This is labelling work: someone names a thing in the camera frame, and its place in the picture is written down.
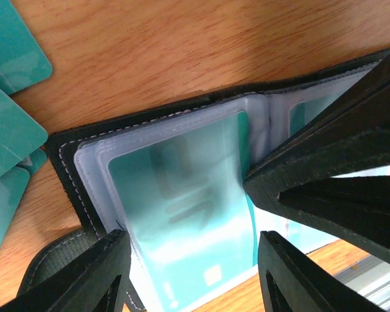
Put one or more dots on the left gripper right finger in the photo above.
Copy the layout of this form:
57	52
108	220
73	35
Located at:
290	281

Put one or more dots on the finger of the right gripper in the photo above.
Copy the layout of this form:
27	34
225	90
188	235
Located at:
307	178

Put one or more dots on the aluminium rail frame front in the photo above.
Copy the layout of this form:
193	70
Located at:
369	277

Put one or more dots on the black leather card holder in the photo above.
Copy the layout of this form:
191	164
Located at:
81	155

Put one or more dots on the teal VIP card bottom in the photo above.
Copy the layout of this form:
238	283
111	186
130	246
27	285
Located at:
302	113

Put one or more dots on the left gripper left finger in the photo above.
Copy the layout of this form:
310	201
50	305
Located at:
94	281

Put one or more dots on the teal card small lower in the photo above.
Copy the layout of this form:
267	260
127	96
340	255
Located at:
20	134

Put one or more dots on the teal card long centre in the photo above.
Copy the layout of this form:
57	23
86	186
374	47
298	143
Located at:
23	63

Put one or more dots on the teal vip card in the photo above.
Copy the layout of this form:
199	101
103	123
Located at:
302	113
186	209

